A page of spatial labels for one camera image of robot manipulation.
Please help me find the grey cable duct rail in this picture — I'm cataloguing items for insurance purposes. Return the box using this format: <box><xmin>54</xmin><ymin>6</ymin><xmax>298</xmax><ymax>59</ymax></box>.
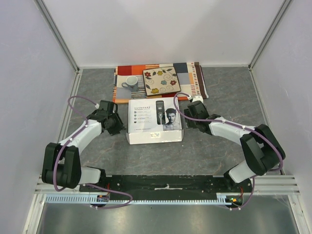
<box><xmin>45</xmin><ymin>194</ymin><xmax>244</xmax><ymax>205</ymax></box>

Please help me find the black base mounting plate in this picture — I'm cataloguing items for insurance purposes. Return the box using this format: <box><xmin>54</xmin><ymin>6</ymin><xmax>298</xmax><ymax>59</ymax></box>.
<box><xmin>79</xmin><ymin>174</ymin><xmax>254</xmax><ymax>202</ymax></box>

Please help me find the purple cable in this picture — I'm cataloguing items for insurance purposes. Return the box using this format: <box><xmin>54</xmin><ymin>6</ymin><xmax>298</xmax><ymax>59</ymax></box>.
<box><xmin>173</xmin><ymin>92</ymin><xmax>285</xmax><ymax>212</ymax></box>
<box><xmin>53</xmin><ymin>95</ymin><xmax>134</xmax><ymax>211</ymax></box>

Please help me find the white hair clipper kit box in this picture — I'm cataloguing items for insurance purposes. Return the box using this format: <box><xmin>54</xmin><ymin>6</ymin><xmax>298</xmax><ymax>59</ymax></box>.
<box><xmin>126</xmin><ymin>97</ymin><xmax>184</xmax><ymax>145</ymax></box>

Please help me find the floral square plate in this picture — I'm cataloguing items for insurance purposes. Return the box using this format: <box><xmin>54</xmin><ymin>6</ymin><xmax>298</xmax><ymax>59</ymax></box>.
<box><xmin>143</xmin><ymin>66</ymin><xmax>181</xmax><ymax>96</ymax></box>

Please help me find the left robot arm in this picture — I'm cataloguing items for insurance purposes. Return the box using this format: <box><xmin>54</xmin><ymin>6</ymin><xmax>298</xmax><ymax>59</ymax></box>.
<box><xmin>41</xmin><ymin>100</ymin><xmax>124</xmax><ymax>192</ymax></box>

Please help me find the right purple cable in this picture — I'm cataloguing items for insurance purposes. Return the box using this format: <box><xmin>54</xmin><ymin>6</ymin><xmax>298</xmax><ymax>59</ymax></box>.
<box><xmin>173</xmin><ymin>92</ymin><xmax>285</xmax><ymax>212</ymax></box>

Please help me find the striped grey mug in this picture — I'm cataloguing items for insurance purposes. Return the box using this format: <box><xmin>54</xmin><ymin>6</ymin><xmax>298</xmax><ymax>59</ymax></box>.
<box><xmin>121</xmin><ymin>76</ymin><xmax>138</xmax><ymax>92</ymax></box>

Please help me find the patchwork orange cloth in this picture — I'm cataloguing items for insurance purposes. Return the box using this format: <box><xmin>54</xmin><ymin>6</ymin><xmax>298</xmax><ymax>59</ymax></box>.
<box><xmin>113</xmin><ymin>62</ymin><xmax>209</xmax><ymax>104</ymax></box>

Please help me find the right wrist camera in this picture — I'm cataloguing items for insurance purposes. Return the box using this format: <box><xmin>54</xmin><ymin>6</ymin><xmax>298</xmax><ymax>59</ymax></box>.
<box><xmin>188</xmin><ymin>95</ymin><xmax>203</xmax><ymax>103</ymax></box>

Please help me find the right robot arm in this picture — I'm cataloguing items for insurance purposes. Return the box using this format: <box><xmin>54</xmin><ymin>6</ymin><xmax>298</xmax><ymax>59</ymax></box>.
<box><xmin>183</xmin><ymin>101</ymin><xmax>286</xmax><ymax>192</ymax></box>

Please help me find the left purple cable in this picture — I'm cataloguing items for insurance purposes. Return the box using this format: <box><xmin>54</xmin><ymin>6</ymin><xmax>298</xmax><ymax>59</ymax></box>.
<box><xmin>53</xmin><ymin>95</ymin><xmax>134</xmax><ymax>211</ymax></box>

